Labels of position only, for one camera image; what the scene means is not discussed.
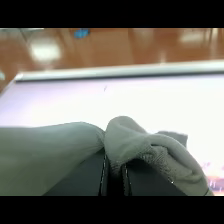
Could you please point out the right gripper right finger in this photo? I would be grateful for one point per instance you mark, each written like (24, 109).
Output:
(146, 181)

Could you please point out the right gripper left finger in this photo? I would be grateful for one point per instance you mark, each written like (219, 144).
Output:
(87, 178)

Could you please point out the grey green garment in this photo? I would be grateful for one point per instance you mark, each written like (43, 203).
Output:
(40, 156)

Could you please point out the silver frame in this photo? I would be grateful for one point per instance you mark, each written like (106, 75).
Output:
(133, 70)

